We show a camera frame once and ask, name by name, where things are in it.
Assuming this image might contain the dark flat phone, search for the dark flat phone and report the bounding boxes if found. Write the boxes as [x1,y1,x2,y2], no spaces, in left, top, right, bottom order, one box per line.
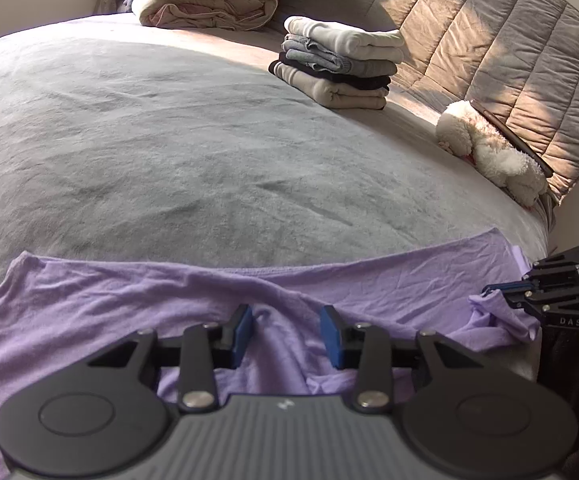
[469,100,555,179]

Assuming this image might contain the grey fleece blanket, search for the grey fleece blanket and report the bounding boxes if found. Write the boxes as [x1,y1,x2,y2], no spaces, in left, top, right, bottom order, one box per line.
[0,14,554,303]

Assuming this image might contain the folded grey-blue garment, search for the folded grey-blue garment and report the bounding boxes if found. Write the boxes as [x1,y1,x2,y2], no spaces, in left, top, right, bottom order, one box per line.
[280,34,400,75]

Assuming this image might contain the white plush toy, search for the white plush toy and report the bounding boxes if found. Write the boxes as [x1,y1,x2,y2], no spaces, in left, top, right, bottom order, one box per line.
[435,100,549,209]

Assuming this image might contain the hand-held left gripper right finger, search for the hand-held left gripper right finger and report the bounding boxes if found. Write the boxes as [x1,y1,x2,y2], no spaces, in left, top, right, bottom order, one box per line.
[319,305,487,415]

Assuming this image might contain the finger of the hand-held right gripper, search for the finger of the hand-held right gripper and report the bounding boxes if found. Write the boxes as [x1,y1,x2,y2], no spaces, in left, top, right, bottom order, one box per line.
[482,283,579,315]
[522,246,579,292]

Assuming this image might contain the folded white sweater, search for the folded white sweater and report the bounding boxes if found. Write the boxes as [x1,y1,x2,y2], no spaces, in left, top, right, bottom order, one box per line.
[284,16,406,64]

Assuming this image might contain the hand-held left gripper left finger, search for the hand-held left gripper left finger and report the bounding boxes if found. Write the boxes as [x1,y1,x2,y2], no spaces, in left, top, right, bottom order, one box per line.
[91,304,254,415]

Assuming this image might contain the lilac long-sleeve shirt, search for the lilac long-sleeve shirt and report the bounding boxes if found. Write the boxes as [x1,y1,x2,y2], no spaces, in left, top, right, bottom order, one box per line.
[0,227,544,466]

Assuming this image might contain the grey quilted headboard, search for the grey quilted headboard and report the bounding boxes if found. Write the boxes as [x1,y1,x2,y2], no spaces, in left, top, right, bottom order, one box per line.
[274,0,579,207]

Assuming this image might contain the person's dark fleece clothing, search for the person's dark fleece clothing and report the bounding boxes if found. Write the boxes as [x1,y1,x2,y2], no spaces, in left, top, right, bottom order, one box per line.
[538,327,579,480]

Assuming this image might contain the folded black garment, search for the folded black garment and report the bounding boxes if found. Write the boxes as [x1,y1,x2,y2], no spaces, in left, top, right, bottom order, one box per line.
[268,51,393,93]

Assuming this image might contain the folded beige garment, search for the folded beige garment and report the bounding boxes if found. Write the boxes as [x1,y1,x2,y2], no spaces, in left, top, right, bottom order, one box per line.
[274,61,389,112]

